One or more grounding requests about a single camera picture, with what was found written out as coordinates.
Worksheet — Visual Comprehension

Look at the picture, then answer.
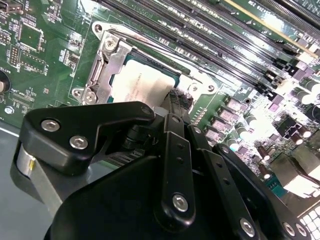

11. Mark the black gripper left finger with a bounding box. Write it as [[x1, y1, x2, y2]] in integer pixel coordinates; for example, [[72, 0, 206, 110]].
[[10, 89, 198, 228]]

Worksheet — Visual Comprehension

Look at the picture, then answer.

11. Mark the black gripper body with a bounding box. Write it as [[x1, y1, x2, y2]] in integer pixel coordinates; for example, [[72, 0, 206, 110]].
[[43, 123, 236, 240]]

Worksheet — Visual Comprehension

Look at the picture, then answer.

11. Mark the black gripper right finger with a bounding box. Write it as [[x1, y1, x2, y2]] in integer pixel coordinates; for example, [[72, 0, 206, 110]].
[[180, 93, 315, 240]]

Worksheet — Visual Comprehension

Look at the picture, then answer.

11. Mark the silver CPU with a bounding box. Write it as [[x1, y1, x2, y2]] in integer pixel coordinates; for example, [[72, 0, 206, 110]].
[[109, 58, 182, 106]]

